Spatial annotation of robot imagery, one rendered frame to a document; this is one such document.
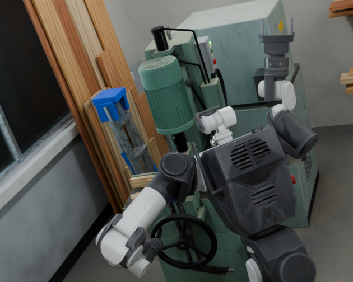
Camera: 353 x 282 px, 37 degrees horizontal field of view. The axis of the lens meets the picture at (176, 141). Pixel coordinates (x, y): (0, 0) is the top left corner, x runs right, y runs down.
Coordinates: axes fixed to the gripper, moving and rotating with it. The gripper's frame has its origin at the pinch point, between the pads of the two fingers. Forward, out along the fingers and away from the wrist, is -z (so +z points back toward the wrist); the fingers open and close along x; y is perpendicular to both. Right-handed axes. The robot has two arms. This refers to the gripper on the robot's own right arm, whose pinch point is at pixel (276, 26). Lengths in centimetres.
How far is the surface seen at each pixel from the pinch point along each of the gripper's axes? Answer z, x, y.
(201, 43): 8, 39, 44
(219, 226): 88, 28, 21
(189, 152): 56, 42, 26
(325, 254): 137, -17, 105
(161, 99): 29, 50, 12
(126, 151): 75, 102, 93
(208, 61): 16, 37, 47
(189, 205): 74, 38, 6
